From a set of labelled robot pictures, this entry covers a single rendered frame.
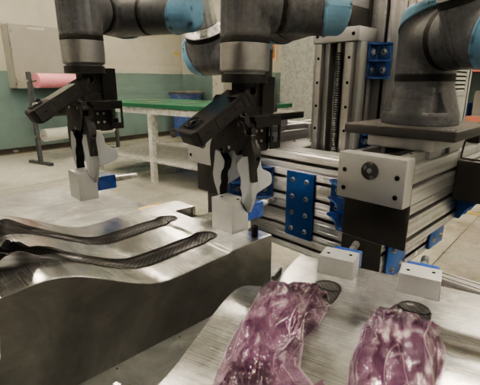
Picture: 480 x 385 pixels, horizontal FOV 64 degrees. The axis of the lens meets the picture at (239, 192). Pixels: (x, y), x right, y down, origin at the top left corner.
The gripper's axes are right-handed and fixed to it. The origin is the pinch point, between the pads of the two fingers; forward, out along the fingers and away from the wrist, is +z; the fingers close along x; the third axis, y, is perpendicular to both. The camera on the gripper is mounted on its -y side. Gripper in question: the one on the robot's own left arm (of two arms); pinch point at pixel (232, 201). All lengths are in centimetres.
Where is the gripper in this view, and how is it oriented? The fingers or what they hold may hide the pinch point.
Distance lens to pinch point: 63.0
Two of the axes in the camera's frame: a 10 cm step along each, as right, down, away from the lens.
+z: -0.2, 9.6, 2.7
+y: 7.3, -1.8, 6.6
